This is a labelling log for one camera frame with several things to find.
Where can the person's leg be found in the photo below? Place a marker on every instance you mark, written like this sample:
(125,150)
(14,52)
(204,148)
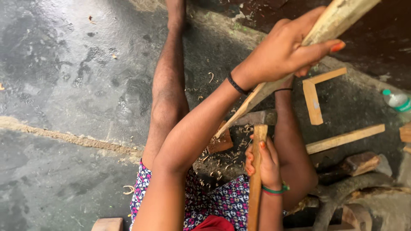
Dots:
(168,86)
(293,150)

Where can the person's left leg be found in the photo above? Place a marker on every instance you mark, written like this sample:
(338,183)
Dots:
(168,86)

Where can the clear plastic bottle green cap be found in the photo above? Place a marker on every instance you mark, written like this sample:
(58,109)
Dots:
(398,101)

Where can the patterned blue and pink shorts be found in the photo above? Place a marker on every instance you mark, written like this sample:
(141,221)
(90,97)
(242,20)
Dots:
(224,200)

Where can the low wooden stool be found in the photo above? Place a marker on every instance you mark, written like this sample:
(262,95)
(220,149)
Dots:
(107,224)

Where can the brown wooden chopping block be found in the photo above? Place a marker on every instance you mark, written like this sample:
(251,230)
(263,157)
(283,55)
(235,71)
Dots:
(221,144)

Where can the thin black anklet thread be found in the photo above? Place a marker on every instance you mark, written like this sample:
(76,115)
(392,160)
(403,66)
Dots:
(283,89)

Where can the red cloth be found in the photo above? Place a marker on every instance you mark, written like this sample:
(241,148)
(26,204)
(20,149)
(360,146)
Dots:
(214,224)

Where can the black braided wristband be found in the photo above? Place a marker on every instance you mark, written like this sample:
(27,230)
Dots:
(237,86)

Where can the long pale wooden stick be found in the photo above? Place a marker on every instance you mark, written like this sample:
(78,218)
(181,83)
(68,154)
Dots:
(337,22)

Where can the grey stone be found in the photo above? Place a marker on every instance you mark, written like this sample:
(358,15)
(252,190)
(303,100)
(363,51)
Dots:
(383,165)

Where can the dark rough log chunk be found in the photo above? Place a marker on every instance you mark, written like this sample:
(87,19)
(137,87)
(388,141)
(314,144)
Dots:
(356,165)

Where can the green and red bangles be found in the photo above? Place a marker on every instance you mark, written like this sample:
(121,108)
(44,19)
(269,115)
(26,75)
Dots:
(276,190)

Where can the curved brown wood piece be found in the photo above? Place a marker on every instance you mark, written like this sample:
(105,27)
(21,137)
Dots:
(356,218)

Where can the person's left hand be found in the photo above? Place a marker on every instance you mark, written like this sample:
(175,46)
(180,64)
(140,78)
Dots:
(276,54)

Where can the person's right hand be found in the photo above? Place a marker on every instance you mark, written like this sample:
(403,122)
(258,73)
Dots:
(270,163)

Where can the gnarled branch pieces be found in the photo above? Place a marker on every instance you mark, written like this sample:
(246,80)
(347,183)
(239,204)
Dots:
(340,192)

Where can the small wooden offcut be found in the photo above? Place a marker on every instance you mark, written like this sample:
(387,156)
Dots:
(407,149)

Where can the curled wood shaving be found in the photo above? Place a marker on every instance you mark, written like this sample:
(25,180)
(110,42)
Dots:
(129,190)

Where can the scattered wood shavings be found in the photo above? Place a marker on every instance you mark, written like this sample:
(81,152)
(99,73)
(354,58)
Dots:
(224,160)

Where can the flat wooden slat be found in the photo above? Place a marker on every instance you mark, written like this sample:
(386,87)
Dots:
(345,139)

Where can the short wooden offcut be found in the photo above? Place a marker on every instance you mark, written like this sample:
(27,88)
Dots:
(406,133)

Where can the angled wooden frame piece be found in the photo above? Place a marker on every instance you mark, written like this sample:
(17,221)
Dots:
(312,102)

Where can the person's right leg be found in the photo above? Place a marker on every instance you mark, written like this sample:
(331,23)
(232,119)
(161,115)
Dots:
(293,150)

